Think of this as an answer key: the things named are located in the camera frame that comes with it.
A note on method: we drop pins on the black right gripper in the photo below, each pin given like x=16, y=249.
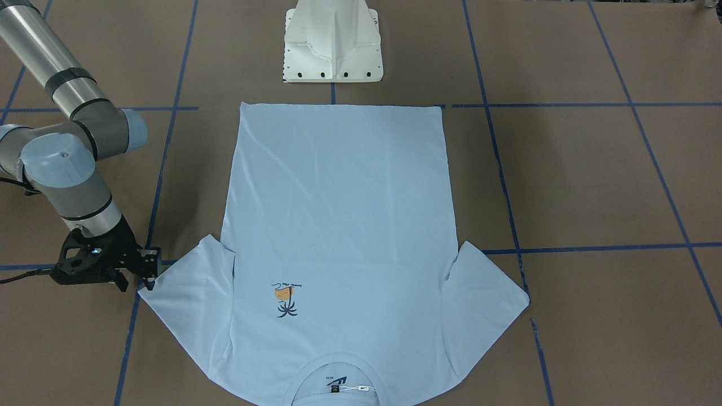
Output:
x=123, y=243

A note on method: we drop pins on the light blue t-shirt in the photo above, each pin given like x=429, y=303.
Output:
x=337, y=278

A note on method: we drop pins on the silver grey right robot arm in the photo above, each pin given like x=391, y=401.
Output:
x=59, y=161

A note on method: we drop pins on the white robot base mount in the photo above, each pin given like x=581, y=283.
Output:
x=332, y=42

